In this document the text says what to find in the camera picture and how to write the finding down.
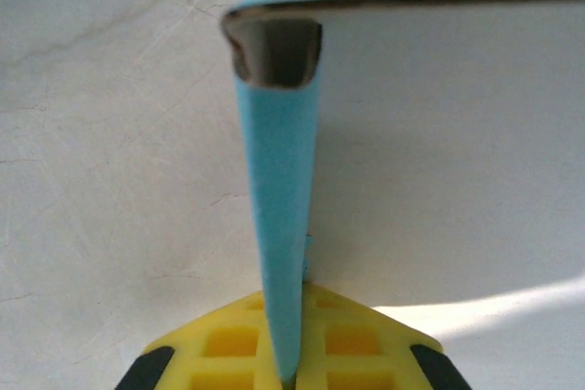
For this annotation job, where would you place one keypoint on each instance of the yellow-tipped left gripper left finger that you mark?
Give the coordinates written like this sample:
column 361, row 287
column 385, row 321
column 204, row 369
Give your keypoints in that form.
column 219, row 344

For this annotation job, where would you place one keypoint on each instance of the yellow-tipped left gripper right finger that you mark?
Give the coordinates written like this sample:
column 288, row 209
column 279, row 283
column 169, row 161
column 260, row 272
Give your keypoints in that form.
column 356, row 344

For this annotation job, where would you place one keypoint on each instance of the blue and white paper box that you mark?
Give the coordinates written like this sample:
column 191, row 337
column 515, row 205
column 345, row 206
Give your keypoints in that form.
column 279, row 180

